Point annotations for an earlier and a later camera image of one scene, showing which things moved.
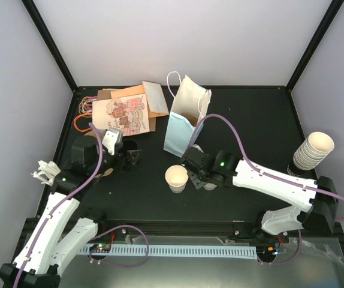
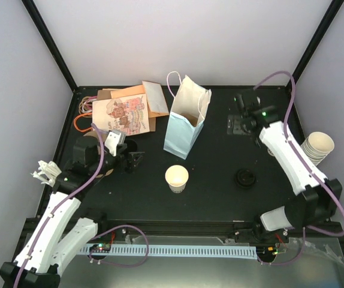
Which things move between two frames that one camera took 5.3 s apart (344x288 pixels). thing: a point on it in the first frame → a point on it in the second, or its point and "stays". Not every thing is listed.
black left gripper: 129,164 stays
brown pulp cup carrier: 91,153 stays
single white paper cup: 176,177 stays
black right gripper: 198,183 → 234,125
